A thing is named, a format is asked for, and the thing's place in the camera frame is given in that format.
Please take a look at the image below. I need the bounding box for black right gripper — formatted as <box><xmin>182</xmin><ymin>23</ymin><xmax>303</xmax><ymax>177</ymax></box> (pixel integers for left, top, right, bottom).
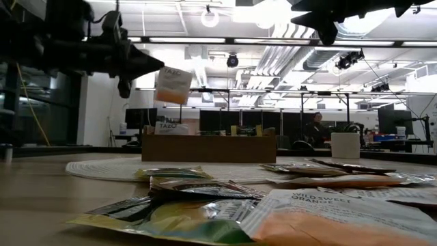
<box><xmin>290</xmin><ymin>0</ymin><xmax>397</xmax><ymax>46</ymax></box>

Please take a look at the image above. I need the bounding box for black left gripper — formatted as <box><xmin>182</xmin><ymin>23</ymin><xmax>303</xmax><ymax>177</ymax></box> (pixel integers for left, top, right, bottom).
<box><xmin>80</xmin><ymin>36</ymin><xmax>165</xmax><ymax>99</ymax></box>

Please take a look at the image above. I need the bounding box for white orange Tazo tea packet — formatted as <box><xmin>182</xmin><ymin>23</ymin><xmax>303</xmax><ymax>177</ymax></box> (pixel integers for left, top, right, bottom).
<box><xmin>238</xmin><ymin>188</ymin><xmax>437</xmax><ymax>246</ymax></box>
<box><xmin>266</xmin><ymin>173</ymin><xmax>407</xmax><ymax>190</ymax></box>
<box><xmin>154</xmin><ymin>122</ymin><xmax>190</xmax><ymax>136</ymax></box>
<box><xmin>154</xmin><ymin>66</ymin><xmax>193</xmax><ymax>105</ymax></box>
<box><xmin>317</xmin><ymin>186</ymin><xmax>437</xmax><ymax>209</ymax></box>

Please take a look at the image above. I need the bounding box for brown tea packet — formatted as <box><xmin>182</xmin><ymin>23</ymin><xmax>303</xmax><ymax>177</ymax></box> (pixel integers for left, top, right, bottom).
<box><xmin>197</xmin><ymin>129</ymin><xmax>226</xmax><ymax>137</ymax></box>
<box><xmin>149</xmin><ymin>176</ymin><xmax>267</xmax><ymax>201</ymax></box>
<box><xmin>309</xmin><ymin>158</ymin><xmax>397</xmax><ymax>174</ymax></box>

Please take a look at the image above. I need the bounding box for brown wooden tea box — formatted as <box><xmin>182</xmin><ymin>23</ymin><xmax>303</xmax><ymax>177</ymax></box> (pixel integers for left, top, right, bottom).
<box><xmin>141</xmin><ymin>124</ymin><xmax>277</xmax><ymax>164</ymax></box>

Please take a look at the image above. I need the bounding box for black monitor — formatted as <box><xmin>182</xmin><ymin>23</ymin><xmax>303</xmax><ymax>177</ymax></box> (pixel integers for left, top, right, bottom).
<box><xmin>378</xmin><ymin>108</ymin><xmax>414</xmax><ymax>136</ymax></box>
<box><xmin>124</xmin><ymin>107</ymin><xmax>158</xmax><ymax>130</ymax></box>

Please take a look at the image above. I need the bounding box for black ceiling spotlight cluster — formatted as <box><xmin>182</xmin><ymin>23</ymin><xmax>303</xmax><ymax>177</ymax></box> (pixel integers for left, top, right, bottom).
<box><xmin>334</xmin><ymin>49</ymin><xmax>365</xmax><ymax>71</ymax></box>

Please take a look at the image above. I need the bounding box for long linear ceiling light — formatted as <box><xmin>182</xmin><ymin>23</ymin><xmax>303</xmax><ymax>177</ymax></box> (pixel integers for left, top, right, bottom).
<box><xmin>128</xmin><ymin>36</ymin><xmax>437</xmax><ymax>48</ymax></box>

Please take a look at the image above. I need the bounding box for white round woven mat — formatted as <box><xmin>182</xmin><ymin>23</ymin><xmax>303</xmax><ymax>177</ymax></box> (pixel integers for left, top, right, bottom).
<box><xmin>65</xmin><ymin>156</ymin><xmax>310</xmax><ymax>184</ymax></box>

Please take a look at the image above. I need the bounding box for person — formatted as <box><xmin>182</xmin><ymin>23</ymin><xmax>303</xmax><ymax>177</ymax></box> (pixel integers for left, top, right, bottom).
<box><xmin>303</xmin><ymin>111</ymin><xmax>331</xmax><ymax>148</ymax></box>

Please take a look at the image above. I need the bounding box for black office chair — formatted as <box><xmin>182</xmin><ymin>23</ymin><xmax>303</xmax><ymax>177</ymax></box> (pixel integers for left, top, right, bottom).
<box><xmin>292</xmin><ymin>139</ymin><xmax>315</xmax><ymax>151</ymax></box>

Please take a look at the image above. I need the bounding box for white pot with plant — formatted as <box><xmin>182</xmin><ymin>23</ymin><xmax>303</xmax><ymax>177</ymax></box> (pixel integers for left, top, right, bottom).
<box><xmin>330</xmin><ymin>122</ymin><xmax>361</xmax><ymax>159</ymax></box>

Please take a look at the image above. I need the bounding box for black office desk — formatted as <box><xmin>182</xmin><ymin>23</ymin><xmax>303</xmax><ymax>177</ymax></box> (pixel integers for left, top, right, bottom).
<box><xmin>361</xmin><ymin>139</ymin><xmax>435</xmax><ymax>154</ymax></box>

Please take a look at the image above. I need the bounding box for silver ceiling duct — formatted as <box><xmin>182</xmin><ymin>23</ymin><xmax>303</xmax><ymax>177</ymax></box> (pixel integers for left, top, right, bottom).
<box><xmin>302</xmin><ymin>47</ymin><xmax>342</xmax><ymax>72</ymax></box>

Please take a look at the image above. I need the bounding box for black workbench frame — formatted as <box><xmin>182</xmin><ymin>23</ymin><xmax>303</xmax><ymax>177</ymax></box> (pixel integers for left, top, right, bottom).
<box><xmin>179</xmin><ymin>87</ymin><xmax>351</xmax><ymax>137</ymax></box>

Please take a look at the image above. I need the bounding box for white ring light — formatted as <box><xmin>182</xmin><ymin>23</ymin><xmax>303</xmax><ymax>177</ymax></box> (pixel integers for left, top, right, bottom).
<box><xmin>200</xmin><ymin>7</ymin><xmax>221</xmax><ymax>28</ymax></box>

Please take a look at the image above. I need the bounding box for yellow cable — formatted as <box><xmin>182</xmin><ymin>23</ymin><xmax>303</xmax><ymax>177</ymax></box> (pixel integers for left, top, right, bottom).
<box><xmin>15</xmin><ymin>61</ymin><xmax>51</xmax><ymax>147</ymax></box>

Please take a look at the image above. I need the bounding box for small grey post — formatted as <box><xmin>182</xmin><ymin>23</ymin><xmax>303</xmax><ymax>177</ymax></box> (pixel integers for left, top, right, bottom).
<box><xmin>0</xmin><ymin>143</ymin><xmax>14</xmax><ymax>163</ymax></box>

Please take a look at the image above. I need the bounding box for black aluminium table frame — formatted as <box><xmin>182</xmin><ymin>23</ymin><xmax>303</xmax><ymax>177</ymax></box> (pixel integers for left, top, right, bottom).
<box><xmin>0</xmin><ymin>145</ymin><xmax>437</xmax><ymax>166</ymax></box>

